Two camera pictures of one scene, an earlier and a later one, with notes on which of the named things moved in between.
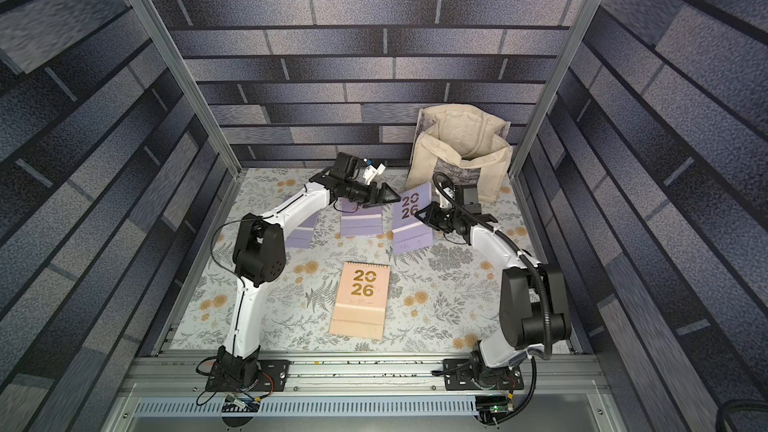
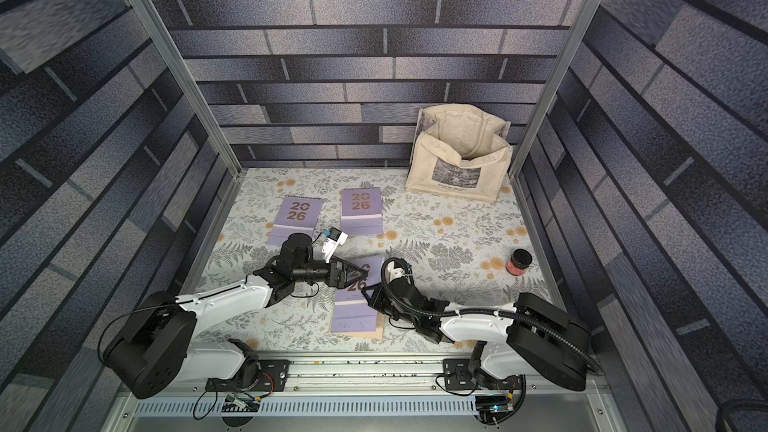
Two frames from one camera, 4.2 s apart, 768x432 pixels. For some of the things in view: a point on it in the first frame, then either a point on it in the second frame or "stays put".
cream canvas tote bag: [462, 143] stays put
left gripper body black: [358, 191] -> [314, 272]
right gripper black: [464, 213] -> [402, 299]
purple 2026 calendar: [360, 221] stays put
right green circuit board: [492, 403] stays put
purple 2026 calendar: [411, 235] -> [352, 312]
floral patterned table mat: [361, 278] stays put
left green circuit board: [234, 404] stays put
